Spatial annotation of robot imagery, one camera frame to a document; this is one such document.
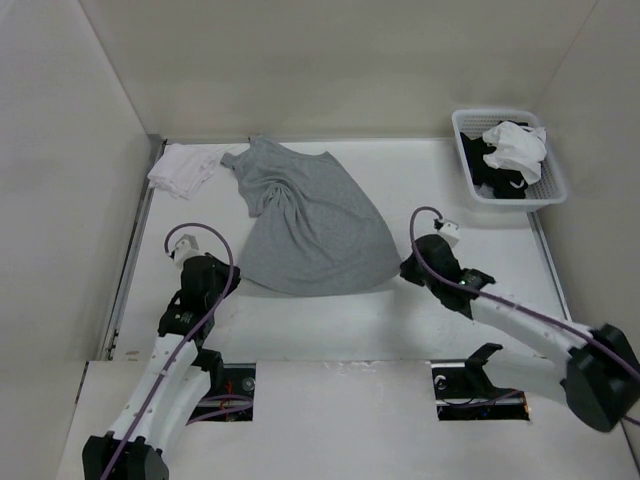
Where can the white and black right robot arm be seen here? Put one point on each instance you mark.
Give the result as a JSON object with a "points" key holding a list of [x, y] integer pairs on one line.
{"points": [[594, 372]]}

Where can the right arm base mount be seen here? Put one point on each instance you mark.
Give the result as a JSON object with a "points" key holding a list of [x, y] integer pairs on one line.
{"points": [[464, 392]]}

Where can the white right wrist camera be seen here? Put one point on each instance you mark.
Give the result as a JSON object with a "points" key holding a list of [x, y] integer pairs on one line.
{"points": [[448, 230]]}

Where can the folded white tank top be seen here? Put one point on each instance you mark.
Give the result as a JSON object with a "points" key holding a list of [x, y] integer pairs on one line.
{"points": [[183, 169]]}

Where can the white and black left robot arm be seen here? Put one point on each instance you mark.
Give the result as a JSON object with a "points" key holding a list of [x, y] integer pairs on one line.
{"points": [[179, 373]]}

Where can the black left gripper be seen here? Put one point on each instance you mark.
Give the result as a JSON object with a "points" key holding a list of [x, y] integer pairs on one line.
{"points": [[223, 269]]}

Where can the grey tank top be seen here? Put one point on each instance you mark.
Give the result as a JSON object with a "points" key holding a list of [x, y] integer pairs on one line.
{"points": [[315, 232]]}

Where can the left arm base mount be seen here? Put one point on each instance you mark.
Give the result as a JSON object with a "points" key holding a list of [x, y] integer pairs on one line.
{"points": [[231, 396]]}

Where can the crumpled white tank top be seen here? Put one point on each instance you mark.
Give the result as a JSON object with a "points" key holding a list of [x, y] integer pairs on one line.
{"points": [[518, 148]]}

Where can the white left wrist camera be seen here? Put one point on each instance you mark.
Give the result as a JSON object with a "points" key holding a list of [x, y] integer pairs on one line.
{"points": [[185, 248]]}

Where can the black garment in basket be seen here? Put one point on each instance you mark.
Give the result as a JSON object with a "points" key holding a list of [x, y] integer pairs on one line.
{"points": [[503, 183]]}

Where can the metal table edge rail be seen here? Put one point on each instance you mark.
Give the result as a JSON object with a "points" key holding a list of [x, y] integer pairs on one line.
{"points": [[115, 311]]}

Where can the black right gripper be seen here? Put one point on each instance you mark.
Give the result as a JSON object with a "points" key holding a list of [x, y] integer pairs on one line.
{"points": [[408, 272]]}

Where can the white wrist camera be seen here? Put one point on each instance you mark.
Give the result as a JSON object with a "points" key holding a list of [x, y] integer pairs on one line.
{"points": [[448, 230], [185, 248]]}

